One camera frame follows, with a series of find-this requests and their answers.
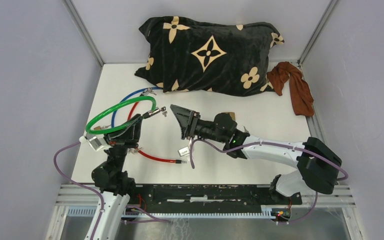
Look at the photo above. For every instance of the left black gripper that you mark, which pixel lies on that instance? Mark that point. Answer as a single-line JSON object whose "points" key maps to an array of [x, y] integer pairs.
{"points": [[127, 136]]}

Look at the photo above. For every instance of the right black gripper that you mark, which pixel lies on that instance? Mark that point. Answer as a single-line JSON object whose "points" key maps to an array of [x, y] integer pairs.
{"points": [[188, 120]]}

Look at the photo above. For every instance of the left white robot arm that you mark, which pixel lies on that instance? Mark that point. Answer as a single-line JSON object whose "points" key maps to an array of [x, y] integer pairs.
{"points": [[114, 186]]}

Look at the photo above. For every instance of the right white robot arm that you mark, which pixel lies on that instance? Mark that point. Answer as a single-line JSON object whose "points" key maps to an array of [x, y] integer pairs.
{"points": [[316, 167]]}

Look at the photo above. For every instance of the small brass padlock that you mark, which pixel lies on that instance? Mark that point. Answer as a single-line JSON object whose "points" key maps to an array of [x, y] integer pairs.
{"points": [[101, 127]]}

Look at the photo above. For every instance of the black floral pillow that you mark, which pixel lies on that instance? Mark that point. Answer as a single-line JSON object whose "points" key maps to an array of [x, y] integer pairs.
{"points": [[187, 55]]}

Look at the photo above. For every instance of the brown cloth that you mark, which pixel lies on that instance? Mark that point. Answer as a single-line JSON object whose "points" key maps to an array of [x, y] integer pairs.
{"points": [[300, 94]]}

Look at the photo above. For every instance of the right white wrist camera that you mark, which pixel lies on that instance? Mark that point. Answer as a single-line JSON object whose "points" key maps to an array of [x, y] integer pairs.
{"points": [[185, 151]]}

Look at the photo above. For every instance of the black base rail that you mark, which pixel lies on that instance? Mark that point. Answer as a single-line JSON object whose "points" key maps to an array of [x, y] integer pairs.
{"points": [[209, 201]]}

